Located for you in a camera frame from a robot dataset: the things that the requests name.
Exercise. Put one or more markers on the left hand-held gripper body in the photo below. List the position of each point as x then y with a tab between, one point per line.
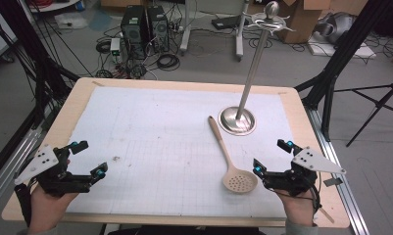
58	182

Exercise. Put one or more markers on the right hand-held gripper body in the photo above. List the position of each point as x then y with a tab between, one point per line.
298	179

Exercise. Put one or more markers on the beige slotted spoon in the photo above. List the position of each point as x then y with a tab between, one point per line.
221	140

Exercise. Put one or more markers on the metal utensil stand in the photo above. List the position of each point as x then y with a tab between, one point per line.
237	124

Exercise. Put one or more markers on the person's right hand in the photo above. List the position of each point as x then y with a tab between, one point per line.
300	207

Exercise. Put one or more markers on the person's left hand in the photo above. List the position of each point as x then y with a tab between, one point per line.
47	209

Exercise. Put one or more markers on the grey tape strip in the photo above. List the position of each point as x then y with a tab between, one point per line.
333	182

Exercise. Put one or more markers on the white grid mat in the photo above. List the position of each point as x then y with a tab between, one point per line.
151	130

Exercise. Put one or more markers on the person's dark clothing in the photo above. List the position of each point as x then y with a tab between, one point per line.
184	231

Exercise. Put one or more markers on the black tripod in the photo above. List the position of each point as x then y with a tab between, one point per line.
377	104

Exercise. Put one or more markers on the small white device box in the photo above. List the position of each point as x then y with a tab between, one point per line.
115	49

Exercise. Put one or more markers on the white flat board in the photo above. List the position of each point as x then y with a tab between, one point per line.
344	50

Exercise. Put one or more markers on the white stand leg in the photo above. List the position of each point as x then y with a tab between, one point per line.
240	36
186	32

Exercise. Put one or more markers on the cardboard box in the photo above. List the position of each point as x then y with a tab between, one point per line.
295	19

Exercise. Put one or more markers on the grey bag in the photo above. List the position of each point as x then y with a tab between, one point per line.
336	27

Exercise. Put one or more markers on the black computer tower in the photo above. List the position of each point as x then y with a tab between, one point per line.
133	29
158	27

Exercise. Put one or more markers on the flat black device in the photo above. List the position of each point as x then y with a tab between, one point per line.
228	22

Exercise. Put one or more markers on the aluminium rail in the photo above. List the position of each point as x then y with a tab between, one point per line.
11	163
334	163

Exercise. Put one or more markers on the black frame post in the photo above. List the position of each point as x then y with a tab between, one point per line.
341	52
30	55

